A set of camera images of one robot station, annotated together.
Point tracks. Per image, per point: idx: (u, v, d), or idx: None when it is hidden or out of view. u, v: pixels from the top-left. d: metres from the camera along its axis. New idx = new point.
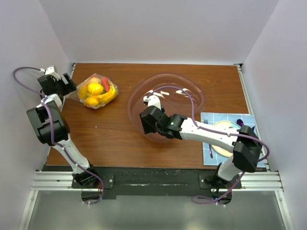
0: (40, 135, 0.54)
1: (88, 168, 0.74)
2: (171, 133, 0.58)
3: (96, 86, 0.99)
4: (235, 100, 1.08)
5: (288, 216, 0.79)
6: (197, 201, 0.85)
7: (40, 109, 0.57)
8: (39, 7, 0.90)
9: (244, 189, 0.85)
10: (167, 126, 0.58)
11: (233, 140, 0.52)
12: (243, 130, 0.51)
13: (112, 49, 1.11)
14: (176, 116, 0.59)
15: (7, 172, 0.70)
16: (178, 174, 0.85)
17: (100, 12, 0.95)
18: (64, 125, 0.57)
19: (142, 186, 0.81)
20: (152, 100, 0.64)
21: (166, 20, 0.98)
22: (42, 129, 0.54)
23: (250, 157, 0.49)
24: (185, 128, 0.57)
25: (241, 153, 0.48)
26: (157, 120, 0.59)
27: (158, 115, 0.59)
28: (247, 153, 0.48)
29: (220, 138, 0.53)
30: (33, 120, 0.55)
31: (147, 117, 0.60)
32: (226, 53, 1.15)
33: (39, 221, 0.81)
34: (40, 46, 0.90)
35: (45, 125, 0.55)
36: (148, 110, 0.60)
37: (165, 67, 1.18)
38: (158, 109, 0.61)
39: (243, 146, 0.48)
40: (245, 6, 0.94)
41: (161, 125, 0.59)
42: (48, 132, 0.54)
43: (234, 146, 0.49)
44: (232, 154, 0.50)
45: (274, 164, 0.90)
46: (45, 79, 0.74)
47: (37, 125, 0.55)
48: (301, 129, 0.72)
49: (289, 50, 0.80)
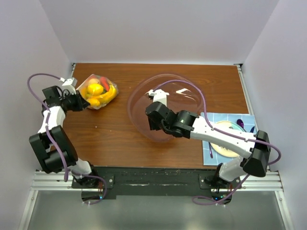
0: (45, 166, 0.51)
1: (90, 173, 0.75)
2: (179, 131, 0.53)
3: (96, 86, 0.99)
4: (235, 100, 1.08)
5: (288, 216, 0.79)
6: (197, 201, 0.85)
7: (44, 134, 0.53)
8: (39, 7, 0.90)
9: (244, 189, 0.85)
10: (175, 124, 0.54)
11: (251, 146, 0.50)
12: (260, 135, 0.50)
13: (112, 49, 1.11)
14: (183, 112, 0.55)
15: (7, 172, 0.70)
16: (178, 174, 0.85)
17: (100, 12, 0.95)
18: (72, 154, 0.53)
19: (142, 186, 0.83)
20: (158, 94, 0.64)
21: (166, 20, 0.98)
22: (48, 159, 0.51)
23: (265, 166, 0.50)
24: (197, 127, 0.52)
25: (258, 160, 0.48)
26: (163, 117, 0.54)
27: (165, 112, 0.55)
28: (264, 161, 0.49)
29: (237, 143, 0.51)
30: (37, 148, 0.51)
31: (152, 113, 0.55)
32: (226, 53, 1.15)
33: (39, 221, 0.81)
34: (40, 46, 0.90)
35: (51, 155, 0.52)
36: (153, 107, 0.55)
37: (165, 67, 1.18)
38: (164, 105, 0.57)
39: (261, 154, 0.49)
40: (245, 6, 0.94)
41: (168, 123, 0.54)
42: (54, 162, 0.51)
43: (253, 154, 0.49)
44: (248, 160, 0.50)
45: (274, 164, 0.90)
46: (50, 88, 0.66)
47: (42, 155, 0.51)
48: (301, 129, 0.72)
49: (289, 51, 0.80)
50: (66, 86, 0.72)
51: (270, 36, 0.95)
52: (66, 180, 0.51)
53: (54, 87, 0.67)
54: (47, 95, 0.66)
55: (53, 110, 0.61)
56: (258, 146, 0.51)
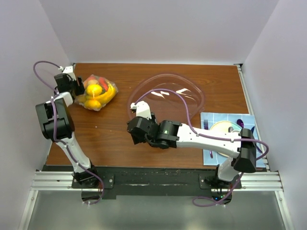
0: (44, 131, 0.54)
1: (88, 168, 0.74)
2: (165, 143, 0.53)
3: (94, 87, 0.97)
4: (235, 100, 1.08)
5: (288, 216, 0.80)
6: (197, 203, 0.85)
7: (49, 104, 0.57)
8: (39, 7, 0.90)
9: (245, 189, 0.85)
10: (159, 136, 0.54)
11: (238, 146, 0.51)
12: (244, 134, 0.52)
13: (112, 48, 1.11)
14: (164, 122, 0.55)
15: (8, 171, 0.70)
16: (178, 174, 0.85)
17: (100, 12, 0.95)
18: (69, 124, 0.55)
19: (142, 186, 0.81)
20: (140, 107, 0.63)
21: (166, 20, 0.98)
22: (48, 125, 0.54)
23: (253, 161, 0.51)
24: (183, 136, 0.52)
25: (246, 159, 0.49)
26: (146, 132, 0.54)
27: (147, 126, 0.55)
28: (252, 158, 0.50)
29: (223, 144, 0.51)
30: (40, 113, 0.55)
31: (134, 130, 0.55)
32: (226, 53, 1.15)
33: (39, 221, 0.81)
34: (40, 46, 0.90)
35: (51, 121, 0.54)
36: (134, 123, 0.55)
37: (165, 67, 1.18)
38: (145, 119, 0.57)
39: (249, 152, 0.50)
40: (245, 6, 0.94)
41: (152, 136, 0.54)
42: (53, 128, 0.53)
43: (240, 153, 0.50)
44: (237, 160, 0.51)
45: (273, 164, 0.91)
46: (61, 77, 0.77)
47: (43, 120, 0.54)
48: (301, 130, 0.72)
49: (289, 51, 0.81)
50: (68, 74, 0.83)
51: (270, 36, 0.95)
52: (56, 143, 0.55)
53: (65, 75, 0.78)
54: (59, 83, 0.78)
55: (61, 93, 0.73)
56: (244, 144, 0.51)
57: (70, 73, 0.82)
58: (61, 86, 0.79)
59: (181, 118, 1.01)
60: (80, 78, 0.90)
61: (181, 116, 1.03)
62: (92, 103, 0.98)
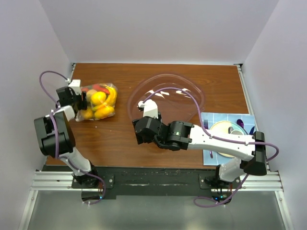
0: (42, 147, 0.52)
1: (89, 171, 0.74)
2: (176, 144, 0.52)
3: (98, 96, 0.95)
4: (235, 100, 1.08)
5: (288, 216, 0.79)
6: (199, 203, 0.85)
7: (48, 118, 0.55)
8: (39, 7, 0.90)
9: (244, 189, 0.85)
10: (170, 138, 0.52)
11: (252, 149, 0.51)
12: (258, 137, 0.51)
13: (112, 49, 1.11)
14: (175, 123, 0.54)
15: (8, 171, 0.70)
16: (178, 174, 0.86)
17: (100, 12, 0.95)
18: (69, 139, 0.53)
19: (142, 186, 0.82)
20: (148, 105, 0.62)
21: (166, 20, 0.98)
22: (46, 141, 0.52)
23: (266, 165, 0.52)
24: (195, 138, 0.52)
25: (262, 163, 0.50)
26: (156, 133, 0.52)
27: (157, 127, 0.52)
28: (266, 161, 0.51)
29: (237, 148, 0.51)
30: (39, 128, 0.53)
31: (144, 131, 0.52)
32: (226, 53, 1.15)
33: (39, 221, 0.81)
34: (40, 46, 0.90)
35: (50, 136, 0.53)
36: (143, 124, 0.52)
37: (165, 67, 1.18)
38: (154, 119, 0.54)
39: (263, 155, 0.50)
40: (245, 6, 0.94)
41: (162, 138, 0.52)
42: (51, 144, 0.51)
43: (255, 157, 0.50)
44: (251, 163, 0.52)
45: (273, 164, 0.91)
46: (64, 91, 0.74)
47: (41, 136, 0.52)
48: (301, 130, 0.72)
49: (289, 50, 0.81)
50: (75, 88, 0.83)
51: (270, 36, 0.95)
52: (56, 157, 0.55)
53: (67, 88, 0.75)
54: (61, 96, 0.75)
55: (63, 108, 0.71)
56: (257, 148, 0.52)
57: (76, 87, 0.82)
58: (63, 100, 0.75)
59: (180, 118, 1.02)
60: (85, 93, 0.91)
61: (181, 116, 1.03)
62: (106, 111, 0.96)
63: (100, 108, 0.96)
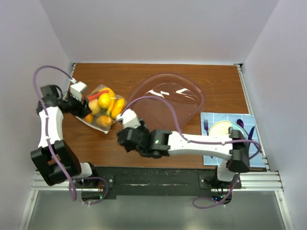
0: (49, 178, 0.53)
1: (90, 175, 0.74)
2: (158, 153, 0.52)
3: (103, 99, 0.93)
4: (235, 100, 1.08)
5: (288, 216, 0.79)
6: (197, 205, 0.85)
7: (45, 147, 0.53)
8: (39, 7, 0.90)
9: (245, 189, 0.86)
10: (151, 147, 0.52)
11: (229, 148, 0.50)
12: (234, 135, 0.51)
13: (112, 49, 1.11)
14: (156, 132, 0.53)
15: (7, 171, 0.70)
16: (178, 174, 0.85)
17: (100, 12, 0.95)
18: (76, 167, 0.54)
19: (142, 185, 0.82)
20: (126, 117, 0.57)
21: (166, 19, 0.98)
22: (52, 174, 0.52)
23: (247, 161, 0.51)
24: (174, 144, 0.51)
25: (240, 161, 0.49)
26: (137, 143, 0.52)
27: (137, 137, 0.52)
28: (244, 158, 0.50)
29: (215, 148, 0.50)
30: (40, 163, 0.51)
31: (124, 142, 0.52)
32: (226, 53, 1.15)
33: (39, 221, 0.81)
34: (40, 45, 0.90)
35: (54, 168, 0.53)
36: (124, 135, 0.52)
37: (164, 67, 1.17)
38: (135, 129, 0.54)
39: (241, 153, 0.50)
40: (245, 5, 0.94)
41: (144, 147, 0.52)
42: (59, 177, 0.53)
43: (233, 155, 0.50)
44: (231, 162, 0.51)
45: (273, 164, 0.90)
46: (49, 86, 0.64)
47: (45, 169, 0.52)
48: (301, 129, 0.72)
49: (288, 50, 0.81)
50: (74, 90, 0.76)
51: (270, 36, 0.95)
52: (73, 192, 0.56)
53: (53, 86, 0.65)
54: (45, 93, 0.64)
55: (51, 115, 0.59)
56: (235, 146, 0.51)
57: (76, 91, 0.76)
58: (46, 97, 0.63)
59: (180, 118, 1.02)
60: (86, 100, 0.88)
61: (181, 116, 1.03)
62: (121, 103, 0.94)
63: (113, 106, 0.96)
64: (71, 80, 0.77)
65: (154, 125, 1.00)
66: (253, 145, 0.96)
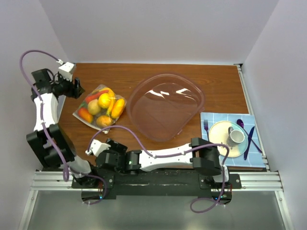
0: (45, 161, 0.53)
1: (89, 173, 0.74)
2: (133, 171, 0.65)
3: (103, 99, 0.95)
4: (235, 100, 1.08)
5: (288, 216, 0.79)
6: (195, 210, 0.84)
7: (41, 131, 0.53)
8: (39, 7, 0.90)
9: (244, 189, 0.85)
10: (127, 167, 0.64)
11: (190, 157, 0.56)
12: (194, 143, 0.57)
13: (112, 48, 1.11)
14: (131, 154, 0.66)
15: (7, 171, 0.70)
16: (178, 174, 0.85)
17: (100, 12, 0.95)
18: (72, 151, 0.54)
19: (142, 185, 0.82)
20: (94, 146, 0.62)
21: (166, 19, 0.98)
22: (47, 156, 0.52)
23: (211, 165, 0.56)
24: (144, 162, 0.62)
25: (201, 167, 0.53)
26: (115, 166, 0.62)
27: (115, 159, 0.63)
28: (206, 163, 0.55)
29: (178, 159, 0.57)
30: (35, 145, 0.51)
31: (103, 165, 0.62)
32: (226, 53, 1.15)
33: (40, 221, 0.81)
34: (40, 45, 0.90)
35: (51, 151, 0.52)
36: (103, 159, 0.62)
37: (164, 67, 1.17)
38: (111, 153, 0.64)
39: (201, 160, 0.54)
40: (245, 6, 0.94)
41: (121, 167, 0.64)
42: (54, 160, 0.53)
43: (194, 163, 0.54)
44: (197, 169, 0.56)
45: (273, 164, 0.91)
46: (41, 71, 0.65)
47: (41, 152, 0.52)
48: (301, 129, 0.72)
49: (288, 50, 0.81)
50: (63, 72, 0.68)
51: (270, 36, 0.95)
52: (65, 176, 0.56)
53: (45, 71, 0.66)
54: (38, 79, 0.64)
55: (46, 100, 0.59)
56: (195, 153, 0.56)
57: (65, 72, 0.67)
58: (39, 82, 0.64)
59: (180, 118, 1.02)
60: (77, 80, 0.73)
61: (181, 116, 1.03)
62: (120, 104, 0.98)
63: (113, 107, 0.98)
64: (58, 61, 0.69)
65: (154, 125, 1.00)
66: (253, 145, 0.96)
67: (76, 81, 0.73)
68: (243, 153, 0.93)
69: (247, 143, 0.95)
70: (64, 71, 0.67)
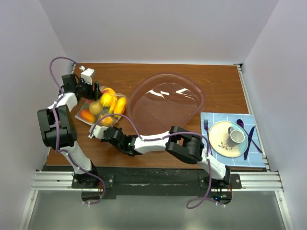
0: (45, 138, 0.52)
1: (89, 170, 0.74)
2: (131, 152, 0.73)
3: (105, 99, 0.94)
4: (236, 100, 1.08)
5: (288, 216, 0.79)
6: (191, 206, 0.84)
7: (51, 110, 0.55)
8: (39, 7, 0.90)
9: (245, 189, 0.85)
10: (127, 147, 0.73)
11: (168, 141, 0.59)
12: (173, 130, 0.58)
13: (112, 49, 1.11)
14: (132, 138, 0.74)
15: (8, 171, 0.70)
16: (178, 174, 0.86)
17: (100, 13, 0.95)
18: (71, 132, 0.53)
19: (142, 186, 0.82)
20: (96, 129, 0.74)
21: (166, 19, 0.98)
22: (49, 133, 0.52)
23: (185, 151, 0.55)
24: (137, 144, 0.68)
25: (172, 150, 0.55)
26: (119, 142, 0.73)
27: (121, 137, 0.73)
28: (180, 149, 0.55)
29: (158, 143, 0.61)
30: (42, 120, 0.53)
31: (110, 139, 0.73)
32: (226, 53, 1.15)
33: (39, 221, 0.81)
34: (40, 46, 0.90)
35: (53, 129, 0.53)
36: (112, 133, 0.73)
37: (165, 68, 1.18)
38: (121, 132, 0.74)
39: (175, 144, 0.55)
40: (245, 6, 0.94)
41: (123, 146, 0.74)
42: (54, 138, 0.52)
43: (168, 146, 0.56)
44: (171, 154, 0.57)
45: (273, 164, 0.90)
46: (69, 76, 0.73)
47: (44, 128, 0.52)
48: (301, 130, 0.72)
49: (288, 50, 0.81)
50: (84, 76, 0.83)
51: (270, 37, 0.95)
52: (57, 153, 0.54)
53: (73, 75, 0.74)
54: (65, 82, 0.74)
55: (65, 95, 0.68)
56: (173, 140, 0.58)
57: (85, 75, 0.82)
58: (66, 86, 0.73)
59: (180, 118, 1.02)
60: (97, 84, 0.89)
61: (181, 116, 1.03)
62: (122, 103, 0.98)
63: (114, 104, 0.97)
64: (81, 67, 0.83)
65: (154, 124, 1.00)
66: (253, 145, 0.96)
67: (95, 85, 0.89)
68: (243, 153, 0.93)
69: (247, 143, 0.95)
70: (85, 75, 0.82)
